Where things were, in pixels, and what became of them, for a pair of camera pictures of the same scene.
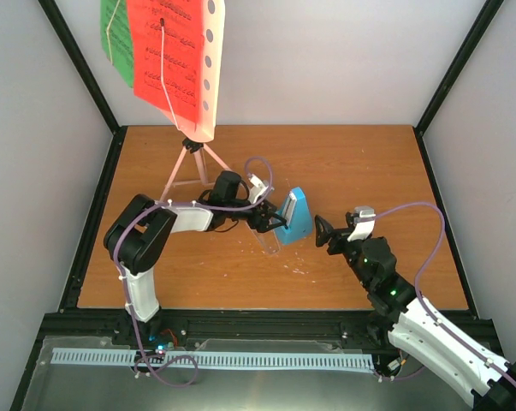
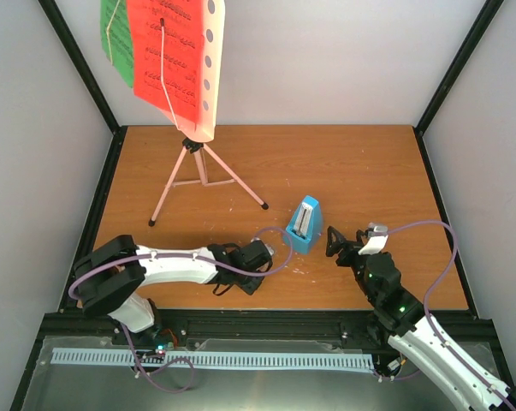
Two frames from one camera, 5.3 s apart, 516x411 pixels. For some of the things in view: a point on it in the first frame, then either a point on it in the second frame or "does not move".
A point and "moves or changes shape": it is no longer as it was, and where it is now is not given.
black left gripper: x=262 y=225 → x=252 y=287
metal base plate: x=392 y=386 does not move
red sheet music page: x=167 y=41 does not move
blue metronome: x=295 y=213 moves or changes shape
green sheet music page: x=115 y=35 does not move
